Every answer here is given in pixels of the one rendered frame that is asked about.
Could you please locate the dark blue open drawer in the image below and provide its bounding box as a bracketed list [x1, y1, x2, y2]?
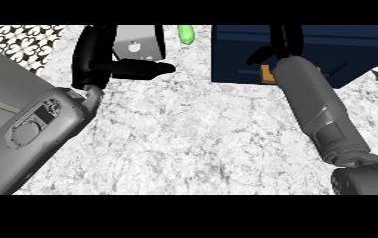
[209, 25, 378, 90]

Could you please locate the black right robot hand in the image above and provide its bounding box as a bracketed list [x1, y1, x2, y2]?
[244, 25, 305, 67]

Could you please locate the green vegetable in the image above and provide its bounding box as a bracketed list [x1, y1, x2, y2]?
[175, 25, 196, 46]

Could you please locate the orange block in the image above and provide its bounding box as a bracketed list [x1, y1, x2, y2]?
[259, 64, 277, 84]

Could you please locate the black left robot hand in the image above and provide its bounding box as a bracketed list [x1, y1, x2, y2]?
[70, 25, 177, 90]

